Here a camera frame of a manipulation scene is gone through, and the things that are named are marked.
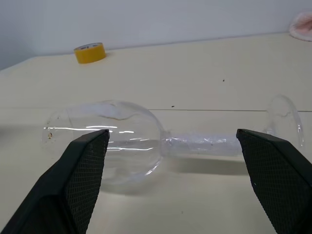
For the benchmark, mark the yellow tape roll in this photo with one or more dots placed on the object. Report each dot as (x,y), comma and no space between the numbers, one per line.
(89,54)

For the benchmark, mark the pink towel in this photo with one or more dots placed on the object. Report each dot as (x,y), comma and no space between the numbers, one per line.
(303,28)

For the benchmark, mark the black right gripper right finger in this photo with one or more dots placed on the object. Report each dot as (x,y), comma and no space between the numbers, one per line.
(280,175)

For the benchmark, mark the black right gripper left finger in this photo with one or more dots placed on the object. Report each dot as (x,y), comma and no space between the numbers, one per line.
(73,185)

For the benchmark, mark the clear plastic cup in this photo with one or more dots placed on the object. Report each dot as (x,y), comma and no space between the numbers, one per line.
(139,126)

